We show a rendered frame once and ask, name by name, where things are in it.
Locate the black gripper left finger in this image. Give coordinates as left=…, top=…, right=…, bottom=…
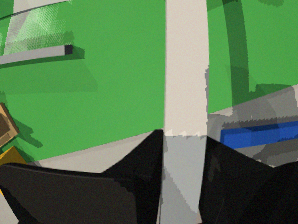
left=0, top=129, right=162, bottom=224

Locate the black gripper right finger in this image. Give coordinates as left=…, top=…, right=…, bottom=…
left=198, top=136, right=298, bottom=224

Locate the blue putter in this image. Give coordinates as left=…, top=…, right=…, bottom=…
left=220, top=120, right=298, bottom=149

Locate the yellow block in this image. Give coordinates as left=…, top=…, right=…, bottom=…
left=0, top=147, right=28, bottom=165

